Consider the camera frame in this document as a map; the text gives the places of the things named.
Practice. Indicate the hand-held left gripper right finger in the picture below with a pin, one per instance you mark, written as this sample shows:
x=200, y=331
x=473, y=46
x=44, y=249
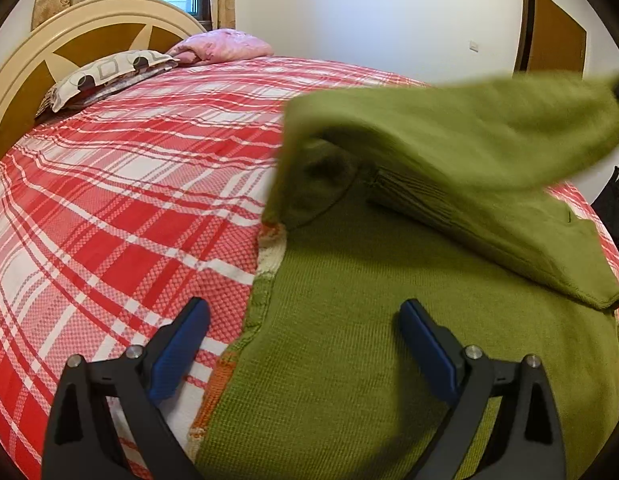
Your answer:
x=432, y=347

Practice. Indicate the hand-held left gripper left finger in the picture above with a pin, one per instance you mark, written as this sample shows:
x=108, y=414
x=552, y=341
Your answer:
x=177, y=347

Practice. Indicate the green striped knit sweater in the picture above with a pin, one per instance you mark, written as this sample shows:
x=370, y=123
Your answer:
x=369, y=320

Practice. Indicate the brown wooden door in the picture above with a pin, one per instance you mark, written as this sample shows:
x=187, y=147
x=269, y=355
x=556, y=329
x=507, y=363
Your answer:
x=554, y=40

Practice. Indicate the large black bag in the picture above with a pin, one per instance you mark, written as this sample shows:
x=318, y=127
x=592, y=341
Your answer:
x=614, y=210

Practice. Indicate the red plaid bed sheet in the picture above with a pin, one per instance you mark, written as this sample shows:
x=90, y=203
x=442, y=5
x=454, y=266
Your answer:
x=114, y=200

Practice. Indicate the patterned pillow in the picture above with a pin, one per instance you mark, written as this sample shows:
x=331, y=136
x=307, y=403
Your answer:
x=102, y=72

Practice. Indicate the cream wooden headboard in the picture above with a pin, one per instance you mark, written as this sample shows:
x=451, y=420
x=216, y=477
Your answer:
x=19, y=85

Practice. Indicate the pink pillow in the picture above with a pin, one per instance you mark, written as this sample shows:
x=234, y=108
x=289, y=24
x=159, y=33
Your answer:
x=224, y=45

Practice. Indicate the white wall switch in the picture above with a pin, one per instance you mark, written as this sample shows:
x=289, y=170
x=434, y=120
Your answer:
x=474, y=45

